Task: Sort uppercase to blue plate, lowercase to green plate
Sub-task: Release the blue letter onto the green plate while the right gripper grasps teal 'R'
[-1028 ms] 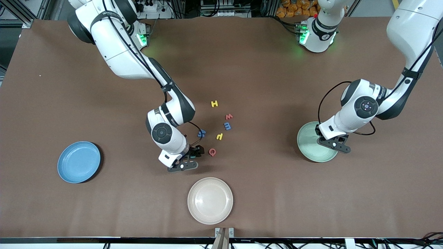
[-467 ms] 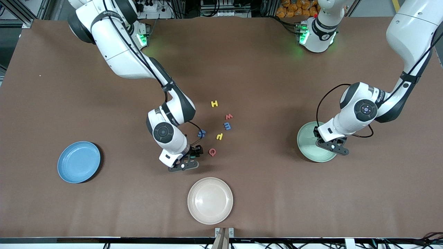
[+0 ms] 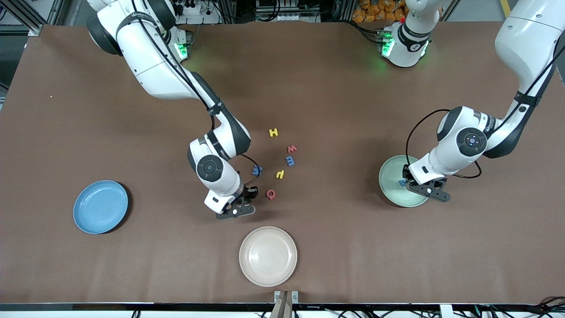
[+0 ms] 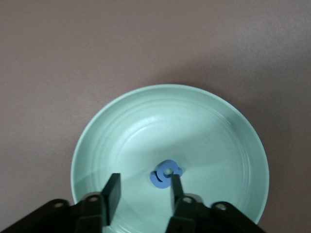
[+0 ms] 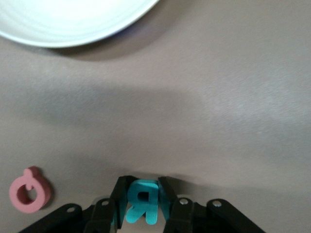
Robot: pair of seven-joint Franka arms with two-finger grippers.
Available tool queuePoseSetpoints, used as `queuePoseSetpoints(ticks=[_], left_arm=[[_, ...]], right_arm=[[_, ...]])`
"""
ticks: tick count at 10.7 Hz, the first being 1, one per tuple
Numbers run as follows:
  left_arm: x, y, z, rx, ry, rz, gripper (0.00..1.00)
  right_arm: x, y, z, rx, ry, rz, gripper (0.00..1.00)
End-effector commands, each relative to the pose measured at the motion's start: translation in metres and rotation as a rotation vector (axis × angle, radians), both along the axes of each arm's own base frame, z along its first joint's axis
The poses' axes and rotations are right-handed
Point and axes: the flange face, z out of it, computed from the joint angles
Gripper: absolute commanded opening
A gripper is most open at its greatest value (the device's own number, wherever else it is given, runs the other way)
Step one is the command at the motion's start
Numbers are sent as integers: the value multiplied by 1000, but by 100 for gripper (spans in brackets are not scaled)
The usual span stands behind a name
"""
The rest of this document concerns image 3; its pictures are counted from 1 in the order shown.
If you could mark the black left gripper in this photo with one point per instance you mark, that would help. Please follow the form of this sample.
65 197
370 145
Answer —
405 172

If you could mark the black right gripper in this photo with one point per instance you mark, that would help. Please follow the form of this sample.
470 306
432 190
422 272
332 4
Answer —
248 193

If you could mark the red foam letter Q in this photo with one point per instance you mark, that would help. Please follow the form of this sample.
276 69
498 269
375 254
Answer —
270 194

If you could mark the large blue foam letter W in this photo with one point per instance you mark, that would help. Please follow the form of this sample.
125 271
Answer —
258 169

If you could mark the yellow foam letter n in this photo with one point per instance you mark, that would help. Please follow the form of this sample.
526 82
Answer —
280 175

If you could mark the blue foam letter m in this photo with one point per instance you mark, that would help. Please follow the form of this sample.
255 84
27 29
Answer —
290 161

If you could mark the red foam letter w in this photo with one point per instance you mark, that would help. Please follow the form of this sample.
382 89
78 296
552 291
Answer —
291 149

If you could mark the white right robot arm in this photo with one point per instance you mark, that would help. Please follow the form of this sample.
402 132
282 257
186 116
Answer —
159 75

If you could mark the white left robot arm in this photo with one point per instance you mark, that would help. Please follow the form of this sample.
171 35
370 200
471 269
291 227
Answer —
525 39

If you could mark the green plate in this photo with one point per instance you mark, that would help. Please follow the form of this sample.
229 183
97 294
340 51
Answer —
390 187

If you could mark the beige plate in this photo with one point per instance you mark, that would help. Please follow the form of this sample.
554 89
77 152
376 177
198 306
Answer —
268 256

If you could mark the blue plate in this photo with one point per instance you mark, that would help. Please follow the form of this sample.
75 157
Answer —
100 206

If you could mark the yellow foam letter H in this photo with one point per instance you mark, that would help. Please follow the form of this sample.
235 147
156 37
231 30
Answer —
273 132

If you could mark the pile of orange items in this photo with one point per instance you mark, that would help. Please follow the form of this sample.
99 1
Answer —
375 11

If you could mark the grey electronics rack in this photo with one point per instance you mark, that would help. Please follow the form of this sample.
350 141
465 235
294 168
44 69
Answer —
287 9

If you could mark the white power strip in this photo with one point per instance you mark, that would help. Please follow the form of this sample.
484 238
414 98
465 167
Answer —
194 8

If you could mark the aluminium camera mast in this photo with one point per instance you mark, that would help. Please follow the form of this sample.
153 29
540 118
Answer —
284 298

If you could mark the black table edge rail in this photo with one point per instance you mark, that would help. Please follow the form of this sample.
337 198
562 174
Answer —
132 307

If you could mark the aluminium frame profile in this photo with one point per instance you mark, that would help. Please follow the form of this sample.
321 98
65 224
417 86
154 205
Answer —
26 17

